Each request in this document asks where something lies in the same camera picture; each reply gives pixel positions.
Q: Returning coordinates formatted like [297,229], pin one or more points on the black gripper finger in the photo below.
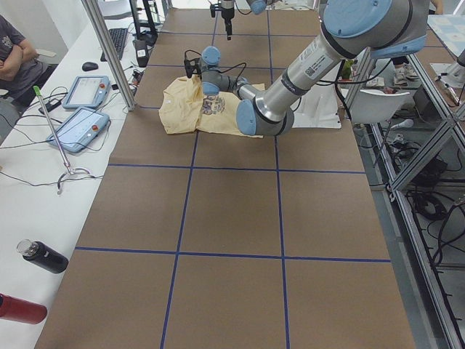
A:
[229,29]

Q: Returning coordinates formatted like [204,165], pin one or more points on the beige long-sleeve printed shirt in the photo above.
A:
[186,108]

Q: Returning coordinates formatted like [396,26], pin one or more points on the aluminium frame rail structure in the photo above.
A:
[415,164]

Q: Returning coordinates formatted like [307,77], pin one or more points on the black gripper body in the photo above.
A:
[227,13]
[196,72]

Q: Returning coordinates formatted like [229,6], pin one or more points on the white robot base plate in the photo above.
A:
[317,109]

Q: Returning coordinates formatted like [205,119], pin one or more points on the black computer mouse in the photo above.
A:
[89,66]

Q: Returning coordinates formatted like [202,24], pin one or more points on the blue teach pendant upper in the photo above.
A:
[87,91]

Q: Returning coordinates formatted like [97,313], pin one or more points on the blue teach pendant lower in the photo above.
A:
[80,128]

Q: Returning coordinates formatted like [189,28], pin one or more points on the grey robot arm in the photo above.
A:
[255,6]
[389,28]

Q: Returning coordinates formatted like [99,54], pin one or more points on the red bottle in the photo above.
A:
[14,309]

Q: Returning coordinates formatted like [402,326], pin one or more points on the white plastic chair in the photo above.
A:
[372,106]

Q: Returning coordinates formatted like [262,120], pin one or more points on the black bottle with clear cap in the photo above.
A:
[42,255]

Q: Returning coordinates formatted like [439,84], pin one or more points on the grey aluminium frame post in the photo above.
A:
[98,22]

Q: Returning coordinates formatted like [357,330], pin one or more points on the black computer keyboard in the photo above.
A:
[119,38]

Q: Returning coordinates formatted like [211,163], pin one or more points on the seated person in grey shirt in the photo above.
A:
[21,69]

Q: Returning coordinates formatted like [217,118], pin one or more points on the blue teach pendant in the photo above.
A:
[87,91]
[80,128]

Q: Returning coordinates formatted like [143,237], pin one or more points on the metal rod with green tip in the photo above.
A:
[70,171]

